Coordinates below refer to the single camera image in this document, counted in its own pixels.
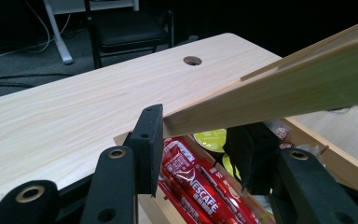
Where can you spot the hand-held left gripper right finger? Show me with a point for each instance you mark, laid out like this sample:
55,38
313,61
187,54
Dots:
254,155

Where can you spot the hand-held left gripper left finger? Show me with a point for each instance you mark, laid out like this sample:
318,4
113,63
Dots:
147,149

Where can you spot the wooden box lid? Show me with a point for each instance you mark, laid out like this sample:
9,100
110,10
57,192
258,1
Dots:
276,93

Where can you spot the wooden box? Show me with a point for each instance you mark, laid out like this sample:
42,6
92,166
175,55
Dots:
348,168

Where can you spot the green coffee capsule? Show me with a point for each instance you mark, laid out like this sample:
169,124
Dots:
230,166
211,140

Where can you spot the red and white patterned packet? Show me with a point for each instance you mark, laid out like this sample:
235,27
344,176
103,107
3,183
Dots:
282,133

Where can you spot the red coffee stick sachet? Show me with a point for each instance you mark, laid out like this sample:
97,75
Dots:
199,183
230,189
175,199

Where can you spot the black chair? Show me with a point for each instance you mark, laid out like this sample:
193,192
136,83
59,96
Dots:
127,28

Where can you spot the white desk frame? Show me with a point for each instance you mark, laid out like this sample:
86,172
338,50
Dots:
60,40

